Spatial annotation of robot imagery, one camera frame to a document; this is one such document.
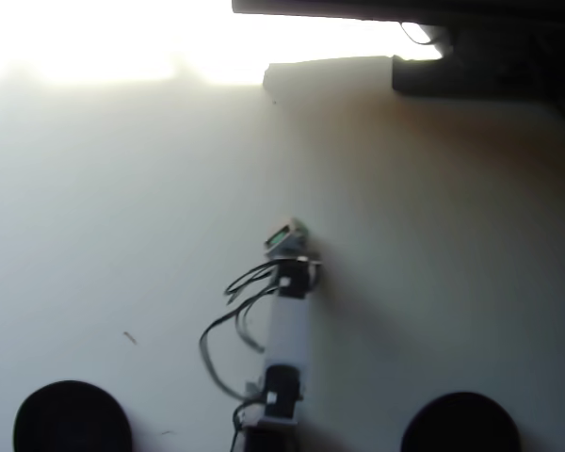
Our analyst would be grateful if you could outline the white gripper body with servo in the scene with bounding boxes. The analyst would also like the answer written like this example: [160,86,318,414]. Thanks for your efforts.
[264,217,321,262]

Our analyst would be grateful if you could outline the grey flat slab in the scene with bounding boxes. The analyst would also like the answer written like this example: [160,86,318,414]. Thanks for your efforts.
[262,56,393,93]

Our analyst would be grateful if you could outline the dark overhead bar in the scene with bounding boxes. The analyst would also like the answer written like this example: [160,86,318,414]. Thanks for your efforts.
[230,0,565,24]

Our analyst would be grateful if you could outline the black round bowl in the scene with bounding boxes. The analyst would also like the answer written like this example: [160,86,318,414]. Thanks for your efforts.
[399,391,521,452]
[12,379,134,452]

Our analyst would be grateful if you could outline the black servo cable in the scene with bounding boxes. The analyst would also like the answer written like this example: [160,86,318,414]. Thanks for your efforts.
[198,287,269,402]
[223,261,282,306]

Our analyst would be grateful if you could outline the black looped cable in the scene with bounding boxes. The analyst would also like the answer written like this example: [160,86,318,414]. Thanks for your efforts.
[398,20,435,46]

